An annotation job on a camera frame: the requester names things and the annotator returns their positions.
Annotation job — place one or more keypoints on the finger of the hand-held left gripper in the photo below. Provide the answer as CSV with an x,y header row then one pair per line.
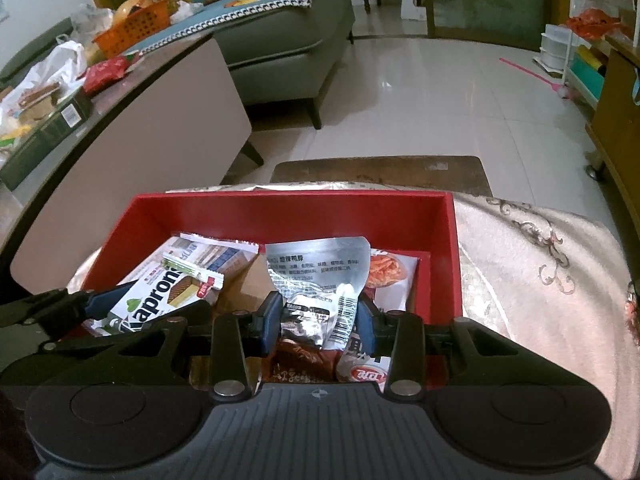
x,y
190,312
107,300

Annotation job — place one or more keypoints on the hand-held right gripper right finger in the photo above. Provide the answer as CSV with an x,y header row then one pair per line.
x,y
366,325

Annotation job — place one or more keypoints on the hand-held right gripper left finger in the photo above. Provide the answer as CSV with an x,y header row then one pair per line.
x,y
272,322

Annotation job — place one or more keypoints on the green white wafer packet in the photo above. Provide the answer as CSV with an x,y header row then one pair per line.
x,y
150,300

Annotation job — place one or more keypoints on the dark red snack packet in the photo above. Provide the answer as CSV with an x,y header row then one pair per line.
x,y
305,360

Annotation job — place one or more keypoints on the white packet with orange picture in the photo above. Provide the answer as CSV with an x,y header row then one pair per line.
x,y
390,275

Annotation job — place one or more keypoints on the large white blue snack packet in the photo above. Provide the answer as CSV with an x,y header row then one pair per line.
x,y
220,255

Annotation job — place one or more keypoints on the silver foil snack packet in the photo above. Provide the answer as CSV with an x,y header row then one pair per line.
x,y
315,270

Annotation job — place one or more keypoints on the red cardboard box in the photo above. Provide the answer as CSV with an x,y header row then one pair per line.
x,y
300,210

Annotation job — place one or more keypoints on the grey coffee table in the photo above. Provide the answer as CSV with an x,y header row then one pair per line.
x,y
150,160

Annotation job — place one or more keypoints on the dark wooden stool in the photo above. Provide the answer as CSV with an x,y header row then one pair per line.
x,y
380,170

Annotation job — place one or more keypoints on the floral satin blanket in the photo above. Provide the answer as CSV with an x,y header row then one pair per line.
x,y
525,285

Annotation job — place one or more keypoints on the dark green box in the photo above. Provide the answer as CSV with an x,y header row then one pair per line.
x,y
45,140

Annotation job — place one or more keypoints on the grey sofa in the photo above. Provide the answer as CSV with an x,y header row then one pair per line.
x,y
280,60

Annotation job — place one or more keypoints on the orange plastic basket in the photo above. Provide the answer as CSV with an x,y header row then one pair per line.
x,y
135,27

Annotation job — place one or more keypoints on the clear crumpled plastic bag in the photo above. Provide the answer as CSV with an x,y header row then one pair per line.
x,y
92,20

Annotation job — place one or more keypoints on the blue sofa cover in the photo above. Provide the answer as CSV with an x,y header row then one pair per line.
x,y
210,22

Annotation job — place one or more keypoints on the pink fly swatter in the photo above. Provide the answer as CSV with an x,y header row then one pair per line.
x,y
530,74

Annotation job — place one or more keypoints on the white crumpled plastic bag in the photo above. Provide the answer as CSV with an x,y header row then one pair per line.
x,y
187,10

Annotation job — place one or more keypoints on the wooden cabinet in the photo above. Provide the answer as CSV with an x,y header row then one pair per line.
x,y
615,120

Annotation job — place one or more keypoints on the teal storage box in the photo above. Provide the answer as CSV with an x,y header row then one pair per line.
x,y
587,77

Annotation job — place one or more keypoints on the white container stack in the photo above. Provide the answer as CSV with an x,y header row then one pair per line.
x,y
555,47

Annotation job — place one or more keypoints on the glass sliding door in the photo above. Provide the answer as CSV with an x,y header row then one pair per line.
x,y
490,0

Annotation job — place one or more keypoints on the orange plastic bag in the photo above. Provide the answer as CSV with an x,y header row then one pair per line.
x,y
592,22

